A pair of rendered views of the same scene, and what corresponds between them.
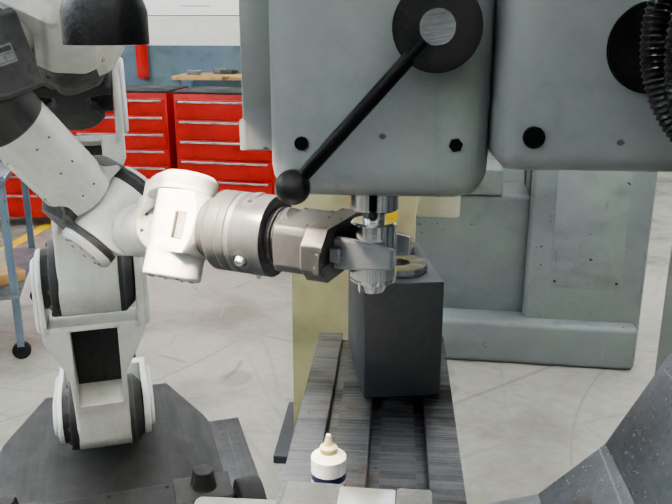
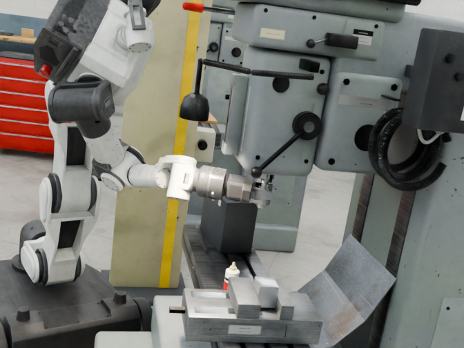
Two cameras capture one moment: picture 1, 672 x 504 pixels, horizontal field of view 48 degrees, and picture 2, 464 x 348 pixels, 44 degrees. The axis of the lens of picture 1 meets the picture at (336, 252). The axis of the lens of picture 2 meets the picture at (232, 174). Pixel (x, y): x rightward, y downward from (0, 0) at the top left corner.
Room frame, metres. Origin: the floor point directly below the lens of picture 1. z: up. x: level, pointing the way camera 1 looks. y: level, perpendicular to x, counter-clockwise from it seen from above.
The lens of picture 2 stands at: (-0.66, 0.53, 1.70)
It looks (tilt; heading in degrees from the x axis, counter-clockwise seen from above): 16 degrees down; 342
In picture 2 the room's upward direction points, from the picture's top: 8 degrees clockwise
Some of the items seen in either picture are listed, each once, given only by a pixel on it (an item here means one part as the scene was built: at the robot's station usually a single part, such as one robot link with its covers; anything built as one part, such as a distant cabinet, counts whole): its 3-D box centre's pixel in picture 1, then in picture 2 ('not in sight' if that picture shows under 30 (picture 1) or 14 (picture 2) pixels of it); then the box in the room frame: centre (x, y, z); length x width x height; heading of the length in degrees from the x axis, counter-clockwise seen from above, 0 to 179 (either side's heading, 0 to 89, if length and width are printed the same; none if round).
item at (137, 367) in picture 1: (104, 400); (52, 259); (1.48, 0.50, 0.68); 0.21 x 0.20 x 0.13; 17
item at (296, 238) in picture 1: (292, 240); (230, 186); (0.78, 0.05, 1.24); 0.13 x 0.12 x 0.10; 157
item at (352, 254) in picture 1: (361, 257); (262, 195); (0.71, -0.03, 1.24); 0.06 x 0.02 x 0.03; 67
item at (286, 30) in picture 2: not in sight; (304, 30); (0.74, -0.08, 1.68); 0.34 x 0.24 x 0.10; 85
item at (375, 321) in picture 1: (391, 311); (228, 215); (1.17, -0.09, 1.00); 0.22 x 0.12 x 0.20; 5
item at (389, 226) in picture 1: (374, 224); (264, 183); (0.74, -0.04, 1.26); 0.05 x 0.05 x 0.01
